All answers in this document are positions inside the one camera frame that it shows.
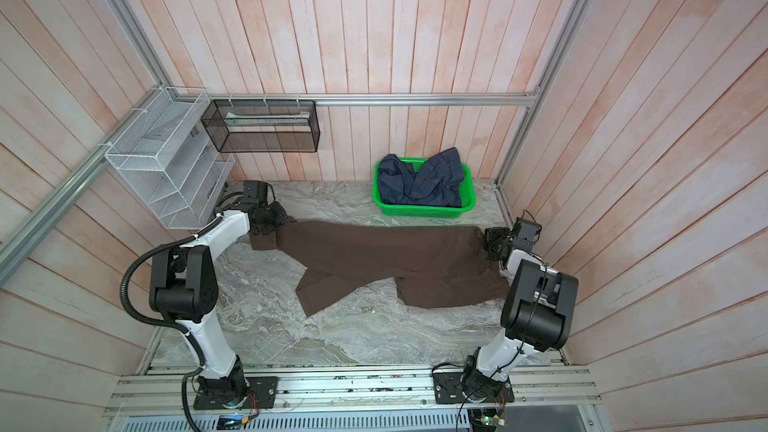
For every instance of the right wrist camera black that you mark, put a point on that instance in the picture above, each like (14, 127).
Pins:
(525, 234)

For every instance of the white wire mesh shelf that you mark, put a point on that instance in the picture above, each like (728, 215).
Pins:
(168, 159)

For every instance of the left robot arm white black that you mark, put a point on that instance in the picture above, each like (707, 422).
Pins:
(184, 290)

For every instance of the black mesh wall basket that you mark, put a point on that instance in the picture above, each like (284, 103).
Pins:
(262, 125)

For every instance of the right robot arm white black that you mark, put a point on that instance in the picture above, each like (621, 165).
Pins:
(536, 316)

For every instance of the navy blue trousers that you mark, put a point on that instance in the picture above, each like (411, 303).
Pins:
(435, 184)

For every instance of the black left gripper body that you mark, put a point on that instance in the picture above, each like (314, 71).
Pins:
(272, 217)

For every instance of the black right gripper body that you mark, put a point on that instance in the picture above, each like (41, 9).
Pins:
(497, 239)

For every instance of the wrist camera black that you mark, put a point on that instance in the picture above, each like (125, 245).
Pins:
(255, 194)
(525, 234)

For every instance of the brown trousers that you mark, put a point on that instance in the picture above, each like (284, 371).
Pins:
(433, 267)

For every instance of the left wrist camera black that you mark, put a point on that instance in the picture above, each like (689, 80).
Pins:
(255, 194)

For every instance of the aluminium mounting rail base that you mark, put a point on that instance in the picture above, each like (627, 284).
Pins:
(389, 398)

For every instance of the green plastic basket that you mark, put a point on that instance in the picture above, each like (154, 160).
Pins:
(466, 191)

